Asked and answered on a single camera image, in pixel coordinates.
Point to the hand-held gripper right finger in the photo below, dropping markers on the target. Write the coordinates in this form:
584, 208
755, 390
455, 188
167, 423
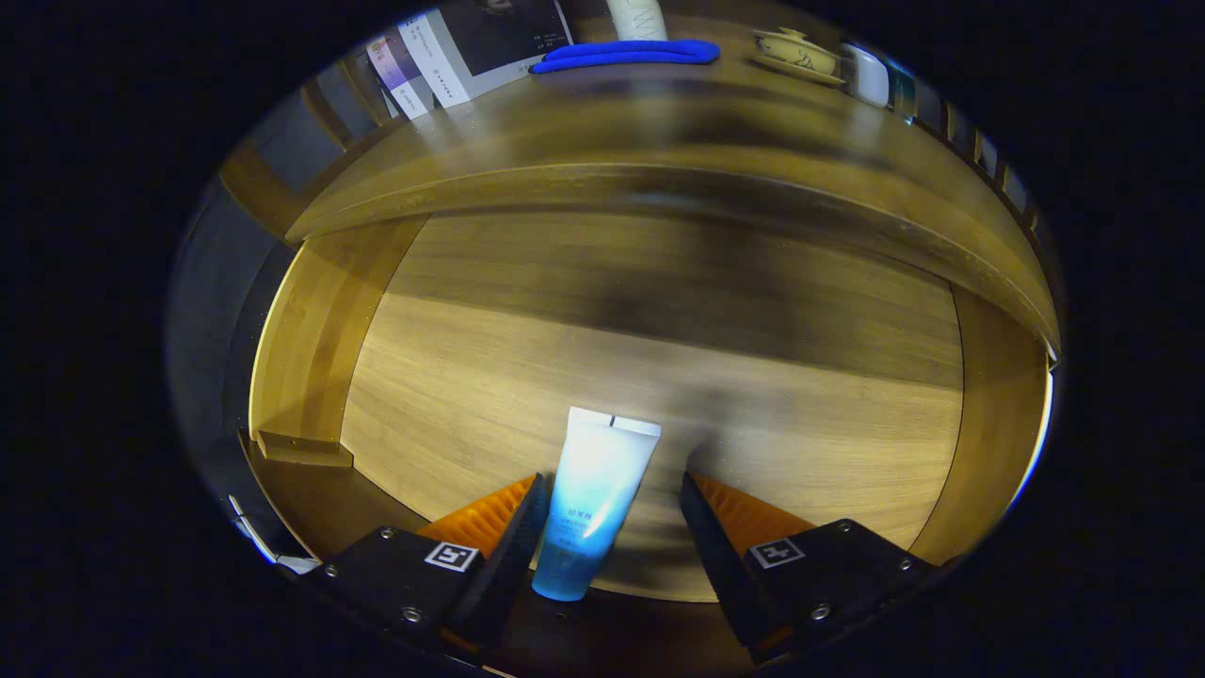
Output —
720, 556

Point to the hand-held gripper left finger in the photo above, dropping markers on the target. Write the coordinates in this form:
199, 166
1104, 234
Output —
513, 556

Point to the blue and white tube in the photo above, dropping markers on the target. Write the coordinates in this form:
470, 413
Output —
593, 490

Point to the wooden drawer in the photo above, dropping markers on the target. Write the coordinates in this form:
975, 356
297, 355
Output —
659, 377

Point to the wooden countertop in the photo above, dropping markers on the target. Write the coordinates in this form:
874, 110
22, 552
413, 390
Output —
612, 132

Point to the wooden cabinet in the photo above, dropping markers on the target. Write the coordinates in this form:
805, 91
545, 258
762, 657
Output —
259, 193

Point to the teal transparent bottle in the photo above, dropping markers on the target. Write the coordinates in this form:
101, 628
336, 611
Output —
904, 94

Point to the purple book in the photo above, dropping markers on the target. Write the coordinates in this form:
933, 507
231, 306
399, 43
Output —
400, 71

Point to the white bottle with blue cap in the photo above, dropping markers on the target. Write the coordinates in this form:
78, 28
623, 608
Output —
868, 77

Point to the yellow lidded teacup with saucer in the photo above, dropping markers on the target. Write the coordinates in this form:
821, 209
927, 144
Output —
800, 55

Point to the blue folded cloth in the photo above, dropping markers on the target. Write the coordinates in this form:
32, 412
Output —
621, 55

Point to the white book with portrait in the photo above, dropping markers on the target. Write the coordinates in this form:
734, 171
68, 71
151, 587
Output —
490, 38

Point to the white pump bottle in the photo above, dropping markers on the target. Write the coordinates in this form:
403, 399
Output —
638, 17

